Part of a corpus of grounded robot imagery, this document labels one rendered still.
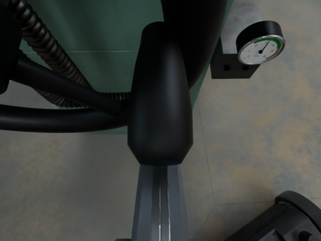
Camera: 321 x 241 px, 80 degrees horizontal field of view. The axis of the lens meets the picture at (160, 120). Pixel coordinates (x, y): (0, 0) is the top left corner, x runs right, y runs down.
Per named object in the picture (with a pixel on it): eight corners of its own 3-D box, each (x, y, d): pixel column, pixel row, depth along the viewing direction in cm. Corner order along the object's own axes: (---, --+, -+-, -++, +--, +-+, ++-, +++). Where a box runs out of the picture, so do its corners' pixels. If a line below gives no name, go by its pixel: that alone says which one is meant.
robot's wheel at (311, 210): (308, 190, 64) (274, 188, 83) (297, 198, 64) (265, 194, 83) (354, 250, 59) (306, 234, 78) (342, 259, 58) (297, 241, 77)
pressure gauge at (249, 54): (228, 72, 33) (248, 36, 25) (225, 54, 34) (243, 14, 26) (265, 71, 33) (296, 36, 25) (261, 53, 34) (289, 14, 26)
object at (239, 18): (211, 80, 40) (222, 55, 33) (206, 34, 44) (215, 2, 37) (251, 80, 40) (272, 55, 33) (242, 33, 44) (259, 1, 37)
